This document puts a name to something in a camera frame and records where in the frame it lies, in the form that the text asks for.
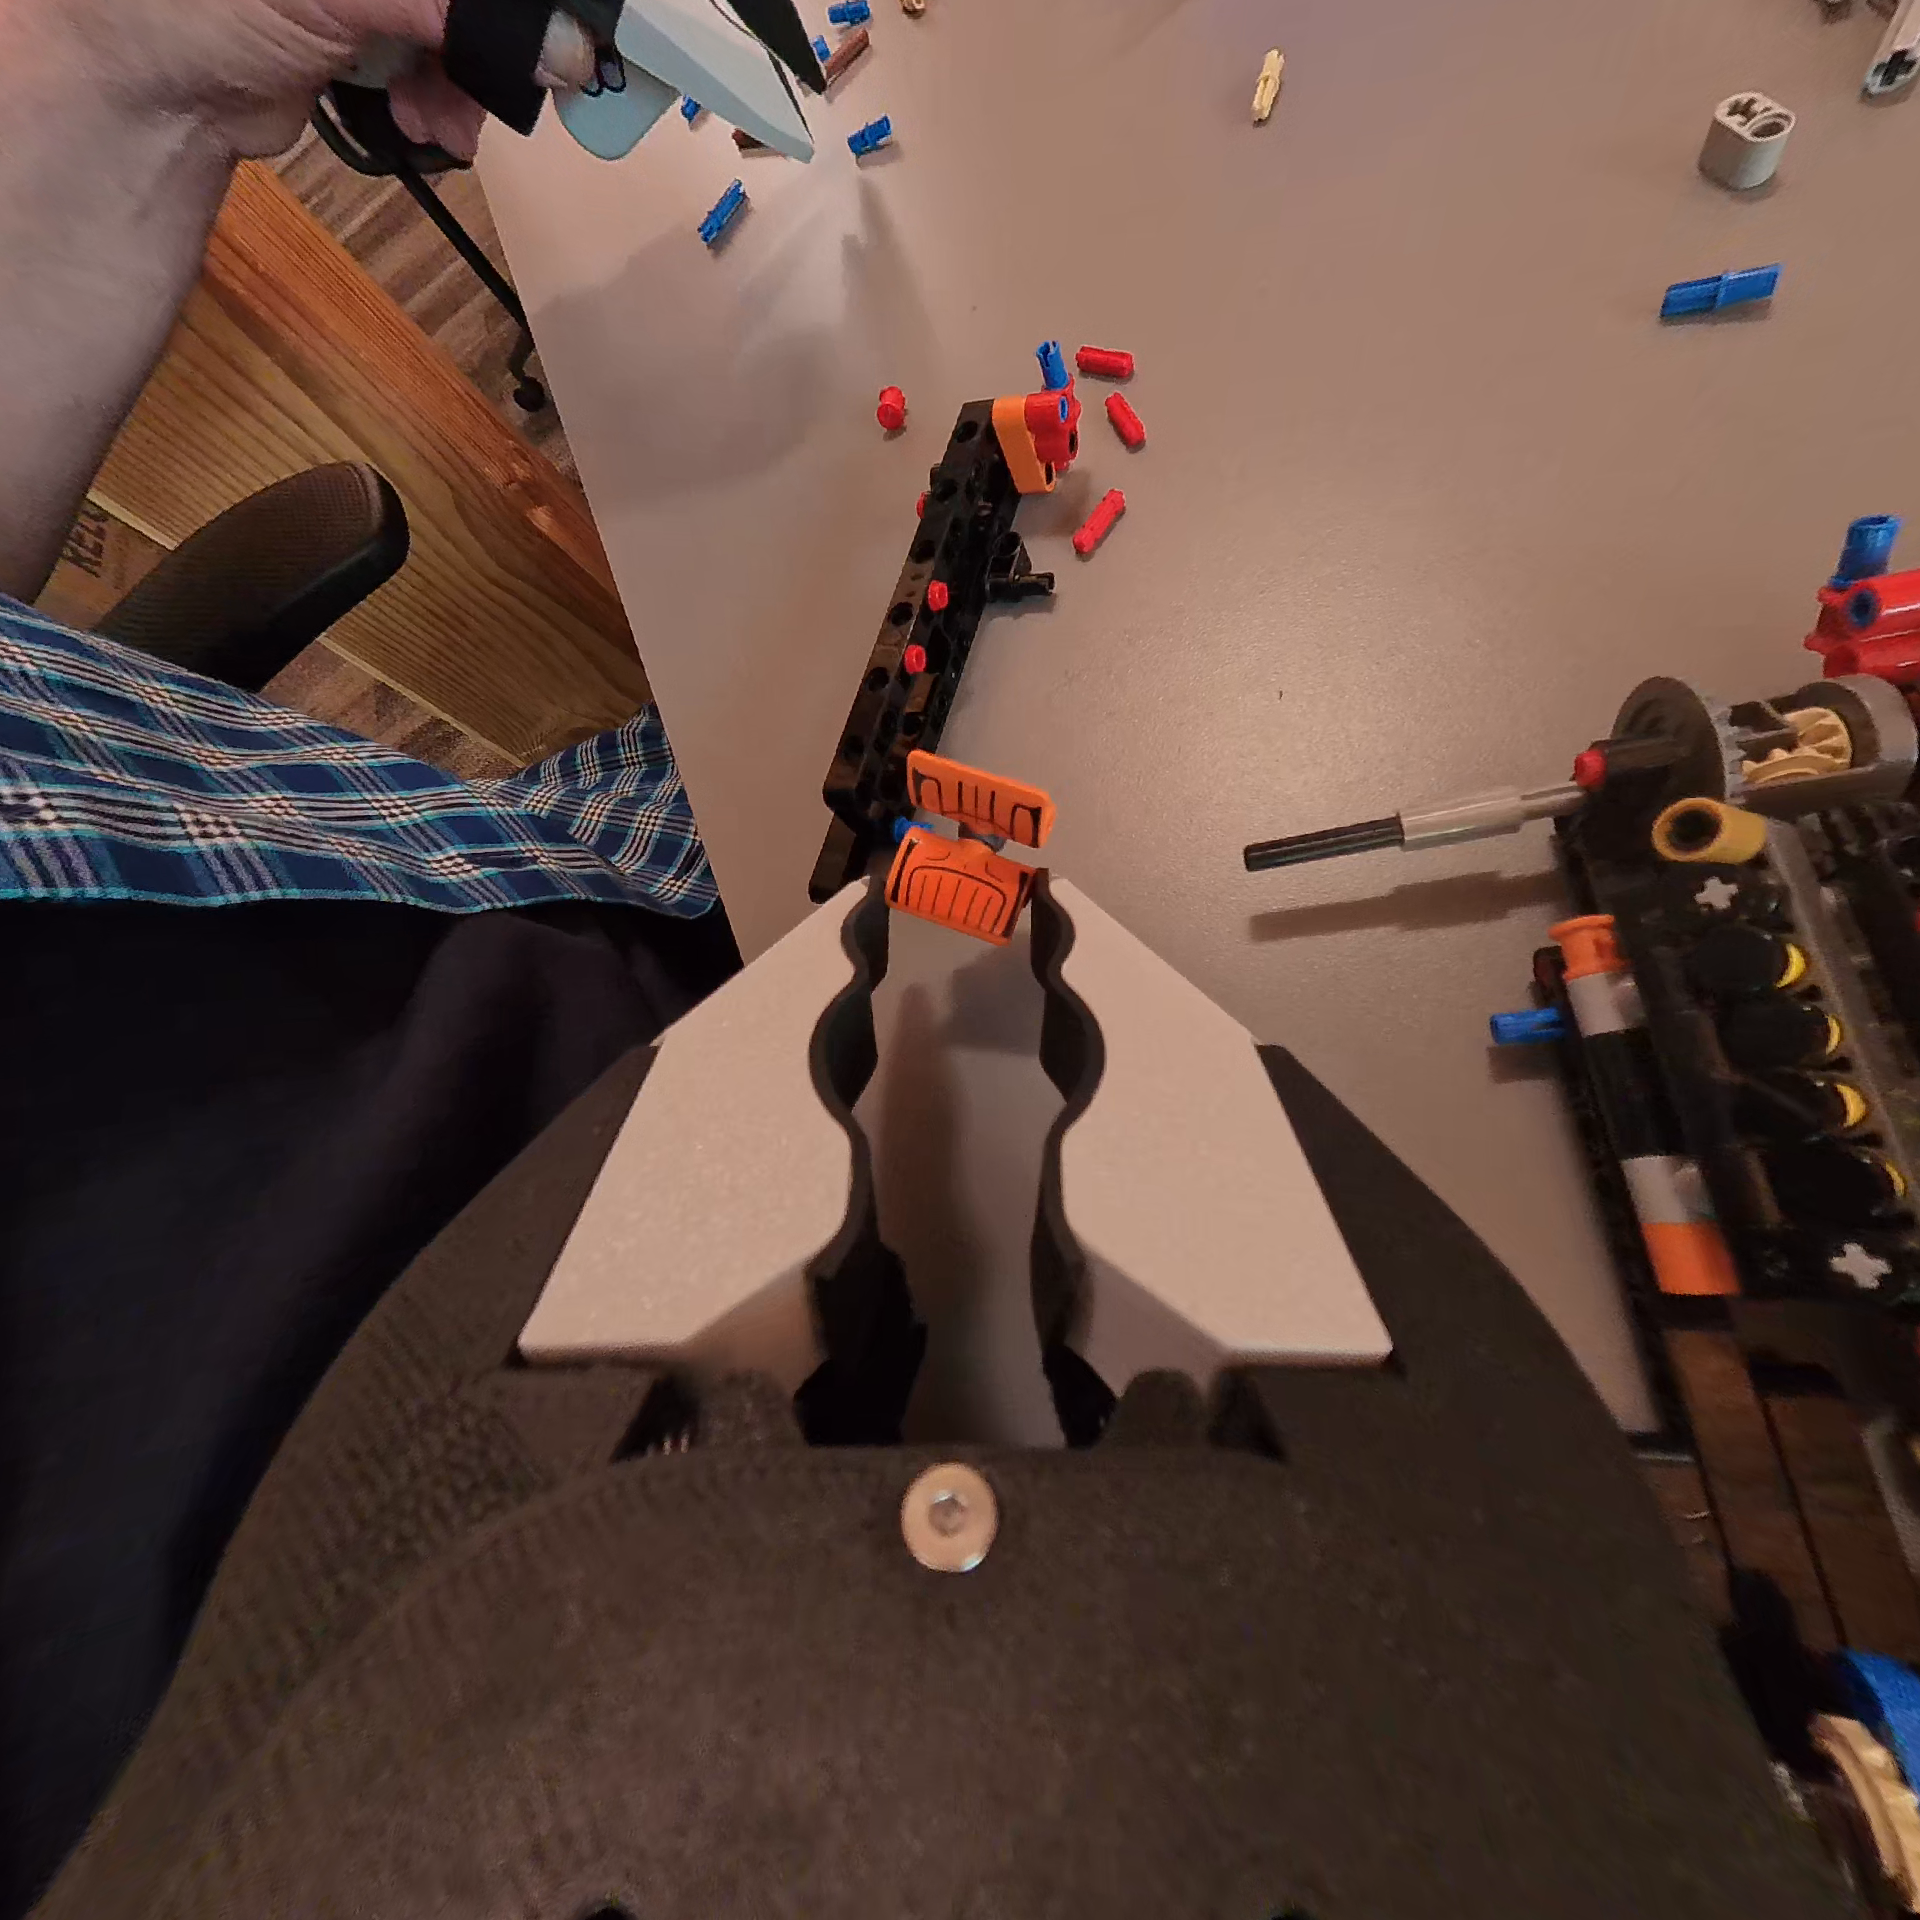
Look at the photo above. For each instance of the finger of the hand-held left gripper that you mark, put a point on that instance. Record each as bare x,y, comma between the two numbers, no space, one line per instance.
705,59

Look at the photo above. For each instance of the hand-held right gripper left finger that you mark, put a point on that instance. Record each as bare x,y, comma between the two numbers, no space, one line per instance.
705,1185

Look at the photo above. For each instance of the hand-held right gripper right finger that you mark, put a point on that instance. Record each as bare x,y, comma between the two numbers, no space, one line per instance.
1201,1201

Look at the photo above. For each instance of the small orange lego panel assembly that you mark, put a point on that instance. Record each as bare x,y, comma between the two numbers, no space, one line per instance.
960,884

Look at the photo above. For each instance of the person's left forearm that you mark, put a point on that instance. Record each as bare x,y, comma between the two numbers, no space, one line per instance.
76,299

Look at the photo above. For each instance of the scattered small blue lego pins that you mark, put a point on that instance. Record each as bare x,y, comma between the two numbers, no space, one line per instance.
723,211

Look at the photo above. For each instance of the large lego car chassis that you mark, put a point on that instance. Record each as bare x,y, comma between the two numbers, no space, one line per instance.
1724,1050

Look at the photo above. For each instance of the tan lego pin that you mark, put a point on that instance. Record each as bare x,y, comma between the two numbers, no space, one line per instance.
1269,84

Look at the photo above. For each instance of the black lego beam assembly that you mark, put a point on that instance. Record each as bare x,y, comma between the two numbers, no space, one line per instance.
914,628

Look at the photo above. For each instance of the scattered red lego pins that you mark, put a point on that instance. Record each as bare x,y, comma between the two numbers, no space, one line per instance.
1100,520

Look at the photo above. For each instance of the light grey lego connector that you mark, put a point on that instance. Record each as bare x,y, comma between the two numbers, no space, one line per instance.
1740,148

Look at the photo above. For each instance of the long blue lego pin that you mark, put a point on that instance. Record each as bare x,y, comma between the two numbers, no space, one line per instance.
1717,292

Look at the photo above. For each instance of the pile of light grey lego parts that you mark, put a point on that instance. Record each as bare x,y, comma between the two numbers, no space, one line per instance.
1892,66

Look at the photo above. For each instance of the person's left hand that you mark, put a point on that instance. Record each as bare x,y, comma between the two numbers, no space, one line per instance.
224,59

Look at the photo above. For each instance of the dark navy trousers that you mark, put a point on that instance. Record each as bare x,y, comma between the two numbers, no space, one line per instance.
224,1201

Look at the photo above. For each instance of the black chair armrest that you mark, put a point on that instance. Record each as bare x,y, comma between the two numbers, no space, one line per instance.
269,570

